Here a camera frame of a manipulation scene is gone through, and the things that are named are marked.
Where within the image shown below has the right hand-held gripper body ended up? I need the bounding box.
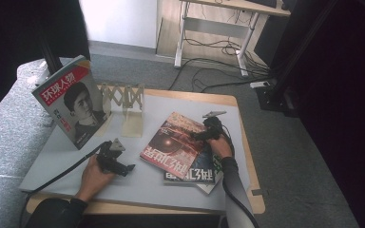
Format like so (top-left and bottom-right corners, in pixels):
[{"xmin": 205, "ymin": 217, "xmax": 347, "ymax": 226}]
[{"xmin": 202, "ymin": 110, "xmax": 227, "ymax": 141}]

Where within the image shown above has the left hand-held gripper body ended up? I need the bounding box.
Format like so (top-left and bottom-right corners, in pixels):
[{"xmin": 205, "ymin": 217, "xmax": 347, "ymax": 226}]
[{"xmin": 96, "ymin": 138, "xmax": 126, "ymax": 175}]

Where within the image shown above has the dark blue cover magazine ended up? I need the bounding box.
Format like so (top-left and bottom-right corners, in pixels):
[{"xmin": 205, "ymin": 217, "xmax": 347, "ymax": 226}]
[{"xmin": 163, "ymin": 145, "xmax": 218, "ymax": 185}]

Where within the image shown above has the red cover magazine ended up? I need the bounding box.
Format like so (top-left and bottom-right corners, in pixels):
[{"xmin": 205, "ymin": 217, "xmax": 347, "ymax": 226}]
[{"xmin": 139, "ymin": 111, "xmax": 207, "ymax": 180}]

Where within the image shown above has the beige expandable book rack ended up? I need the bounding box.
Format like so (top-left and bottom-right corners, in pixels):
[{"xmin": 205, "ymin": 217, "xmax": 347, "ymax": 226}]
[{"xmin": 96, "ymin": 83, "xmax": 145, "ymax": 139}]

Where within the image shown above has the white green-lettered magazine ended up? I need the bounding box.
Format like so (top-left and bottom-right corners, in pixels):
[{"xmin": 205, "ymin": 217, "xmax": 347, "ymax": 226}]
[{"xmin": 196, "ymin": 153, "xmax": 224, "ymax": 195}]

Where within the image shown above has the portrait cover magazine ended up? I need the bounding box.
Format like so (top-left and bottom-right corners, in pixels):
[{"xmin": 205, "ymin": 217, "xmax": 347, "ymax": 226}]
[{"xmin": 31, "ymin": 54, "xmax": 112, "ymax": 150}]

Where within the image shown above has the person's right hand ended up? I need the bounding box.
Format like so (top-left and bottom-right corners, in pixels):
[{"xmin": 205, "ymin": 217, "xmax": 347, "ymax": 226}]
[{"xmin": 207, "ymin": 136, "xmax": 233, "ymax": 160}]

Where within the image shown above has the person's left hand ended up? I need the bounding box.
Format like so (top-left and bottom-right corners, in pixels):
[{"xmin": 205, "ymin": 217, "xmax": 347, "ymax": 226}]
[{"xmin": 75, "ymin": 155, "xmax": 117, "ymax": 202}]

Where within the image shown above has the grey table board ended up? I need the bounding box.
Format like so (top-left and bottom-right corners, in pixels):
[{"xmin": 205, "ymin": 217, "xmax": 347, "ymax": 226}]
[{"xmin": 18, "ymin": 93, "xmax": 248, "ymax": 213}]

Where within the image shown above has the white power strip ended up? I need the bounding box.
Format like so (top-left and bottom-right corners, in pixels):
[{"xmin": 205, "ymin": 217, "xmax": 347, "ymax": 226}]
[{"xmin": 249, "ymin": 80, "xmax": 272, "ymax": 89}]

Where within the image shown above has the white-legged wooden desk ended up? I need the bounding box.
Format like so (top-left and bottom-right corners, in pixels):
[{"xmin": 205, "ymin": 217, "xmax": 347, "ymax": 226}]
[{"xmin": 174, "ymin": 0, "xmax": 292, "ymax": 78}]

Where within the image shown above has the black floor cable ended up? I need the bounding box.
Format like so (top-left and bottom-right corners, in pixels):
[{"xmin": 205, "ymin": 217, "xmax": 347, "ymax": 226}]
[
  {"xmin": 168, "ymin": 56, "xmax": 274, "ymax": 91},
  {"xmin": 191, "ymin": 66, "xmax": 272, "ymax": 93},
  {"xmin": 183, "ymin": 37, "xmax": 253, "ymax": 57}
]

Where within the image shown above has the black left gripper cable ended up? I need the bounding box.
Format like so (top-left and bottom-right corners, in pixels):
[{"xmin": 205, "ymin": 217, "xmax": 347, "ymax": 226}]
[{"xmin": 18, "ymin": 141, "xmax": 110, "ymax": 228}]

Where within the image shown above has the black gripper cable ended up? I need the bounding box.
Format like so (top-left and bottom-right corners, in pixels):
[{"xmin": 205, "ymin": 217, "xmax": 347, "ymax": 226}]
[
  {"xmin": 221, "ymin": 124, "xmax": 260, "ymax": 228},
  {"xmin": 18, "ymin": 141, "xmax": 110, "ymax": 228}
]

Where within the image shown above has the black metal frame stand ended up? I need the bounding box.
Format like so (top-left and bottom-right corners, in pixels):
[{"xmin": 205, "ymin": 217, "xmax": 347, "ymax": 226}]
[{"xmin": 254, "ymin": 0, "xmax": 302, "ymax": 119}]

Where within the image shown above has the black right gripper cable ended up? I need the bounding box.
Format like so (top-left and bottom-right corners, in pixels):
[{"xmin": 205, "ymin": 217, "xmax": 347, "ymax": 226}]
[{"xmin": 221, "ymin": 124, "xmax": 260, "ymax": 228}]

